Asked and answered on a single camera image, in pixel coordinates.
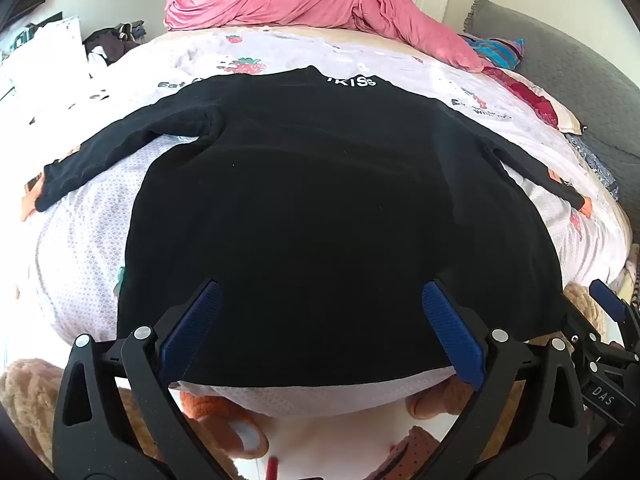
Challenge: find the pile of dark clothes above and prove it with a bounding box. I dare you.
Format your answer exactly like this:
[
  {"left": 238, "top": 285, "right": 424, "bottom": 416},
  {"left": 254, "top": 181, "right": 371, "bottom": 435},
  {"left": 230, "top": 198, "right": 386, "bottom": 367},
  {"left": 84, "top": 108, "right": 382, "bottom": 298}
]
[{"left": 81, "top": 21, "right": 146, "bottom": 67}]

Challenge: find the tan plush toy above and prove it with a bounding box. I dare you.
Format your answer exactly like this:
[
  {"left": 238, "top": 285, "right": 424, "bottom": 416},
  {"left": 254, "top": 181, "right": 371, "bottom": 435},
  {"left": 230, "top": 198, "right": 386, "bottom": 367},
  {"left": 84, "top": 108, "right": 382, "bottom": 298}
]
[{"left": 562, "top": 282, "right": 608, "bottom": 326}]

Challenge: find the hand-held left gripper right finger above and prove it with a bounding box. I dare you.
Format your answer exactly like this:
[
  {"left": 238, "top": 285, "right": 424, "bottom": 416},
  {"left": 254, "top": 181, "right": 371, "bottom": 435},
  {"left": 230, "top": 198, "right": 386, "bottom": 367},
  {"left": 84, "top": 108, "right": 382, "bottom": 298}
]
[{"left": 421, "top": 280, "right": 586, "bottom": 480}]

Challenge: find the grey quilted headboard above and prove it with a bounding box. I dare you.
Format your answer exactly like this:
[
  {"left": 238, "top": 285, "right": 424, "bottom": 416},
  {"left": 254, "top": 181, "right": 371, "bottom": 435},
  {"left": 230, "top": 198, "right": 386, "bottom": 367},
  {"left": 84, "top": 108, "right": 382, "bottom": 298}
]
[{"left": 465, "top": 0, "right": 640, "bottom": 158}]

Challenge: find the lilac strawberry printed blanket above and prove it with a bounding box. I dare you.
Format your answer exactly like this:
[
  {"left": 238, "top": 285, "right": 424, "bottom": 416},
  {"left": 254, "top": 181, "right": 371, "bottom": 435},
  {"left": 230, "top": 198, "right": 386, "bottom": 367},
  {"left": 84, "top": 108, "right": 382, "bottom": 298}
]
[{"left": 20, "top": 27, "right": 631, "bottom": 418}]

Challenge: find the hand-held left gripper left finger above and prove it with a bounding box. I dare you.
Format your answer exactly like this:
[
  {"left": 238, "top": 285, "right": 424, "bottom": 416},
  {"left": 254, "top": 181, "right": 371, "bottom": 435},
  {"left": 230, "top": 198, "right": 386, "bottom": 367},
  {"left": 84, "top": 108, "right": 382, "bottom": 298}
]
[{"left": 52, "top": 280, "right": 223, "bottom": 480}]

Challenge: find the blue patterned pillow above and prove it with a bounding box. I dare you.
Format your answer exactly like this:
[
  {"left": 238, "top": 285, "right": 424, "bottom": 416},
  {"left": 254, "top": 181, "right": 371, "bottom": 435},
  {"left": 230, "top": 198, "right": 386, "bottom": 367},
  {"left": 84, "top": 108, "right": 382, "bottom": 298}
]
[{"left": 565, "top": 132, "right": 621, "bottom": 201}]

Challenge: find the orange plush toy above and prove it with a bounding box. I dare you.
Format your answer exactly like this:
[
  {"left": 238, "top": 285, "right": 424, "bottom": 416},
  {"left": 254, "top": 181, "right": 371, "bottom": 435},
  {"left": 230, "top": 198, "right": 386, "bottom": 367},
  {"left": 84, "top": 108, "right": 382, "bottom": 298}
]
[{"left": 177, "top": 390, "right": 271, "bottom": 461}]

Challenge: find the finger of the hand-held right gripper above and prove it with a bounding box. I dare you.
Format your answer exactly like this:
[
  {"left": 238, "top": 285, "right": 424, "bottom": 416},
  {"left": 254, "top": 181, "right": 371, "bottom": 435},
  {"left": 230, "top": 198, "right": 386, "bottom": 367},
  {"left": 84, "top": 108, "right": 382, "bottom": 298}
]
[
  {"left": 590, "top": 280, "right": 640, "bottom": 356},
  {"left": 564, "top": 305, "right": 608, "bottom": 361}
]

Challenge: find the colourful striped cloth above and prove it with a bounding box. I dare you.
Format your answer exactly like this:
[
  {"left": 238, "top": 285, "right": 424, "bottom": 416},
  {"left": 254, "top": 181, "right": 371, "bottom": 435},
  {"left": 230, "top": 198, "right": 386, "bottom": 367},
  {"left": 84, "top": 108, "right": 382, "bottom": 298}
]
[{"left": 457, "top": 34, "right": 526, "bottom": 71}]

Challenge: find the brown teddy bear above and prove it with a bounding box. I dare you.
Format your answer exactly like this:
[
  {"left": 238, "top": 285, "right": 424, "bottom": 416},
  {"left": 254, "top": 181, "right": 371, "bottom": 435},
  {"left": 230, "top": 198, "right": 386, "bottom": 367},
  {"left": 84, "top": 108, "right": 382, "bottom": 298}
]
[{"left": 0, "top": 357, "right": 151, "bottom": 480}]

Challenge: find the black sweater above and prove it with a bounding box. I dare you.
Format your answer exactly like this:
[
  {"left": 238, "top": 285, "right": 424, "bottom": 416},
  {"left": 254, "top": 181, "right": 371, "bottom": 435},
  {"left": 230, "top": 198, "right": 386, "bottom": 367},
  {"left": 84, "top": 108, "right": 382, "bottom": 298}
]
[{"left": 34, "top": 64, "right": 587, "bottom": 390}]

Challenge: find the pink dotted fabric item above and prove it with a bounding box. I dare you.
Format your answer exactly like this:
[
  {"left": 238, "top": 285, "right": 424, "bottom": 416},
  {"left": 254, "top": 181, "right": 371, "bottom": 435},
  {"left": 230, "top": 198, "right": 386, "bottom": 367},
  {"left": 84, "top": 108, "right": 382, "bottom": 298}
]
[{"left": 367, "top": 425, "right": 443, "bottom": 480}]

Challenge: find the white chest of drawers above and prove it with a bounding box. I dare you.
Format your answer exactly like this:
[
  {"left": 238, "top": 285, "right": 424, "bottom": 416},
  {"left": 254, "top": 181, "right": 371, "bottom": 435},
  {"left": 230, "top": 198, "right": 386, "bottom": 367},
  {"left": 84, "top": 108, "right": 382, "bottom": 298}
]
[{"left": 0, "top": 10, "right": 93, "bottom": 126}]

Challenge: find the red floral pillow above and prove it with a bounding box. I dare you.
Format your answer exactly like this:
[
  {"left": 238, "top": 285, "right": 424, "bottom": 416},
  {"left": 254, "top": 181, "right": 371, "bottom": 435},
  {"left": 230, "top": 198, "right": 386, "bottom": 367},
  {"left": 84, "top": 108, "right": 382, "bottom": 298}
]
[{"left": 482, "top": 65, "right": 583, "bottom": 136}]

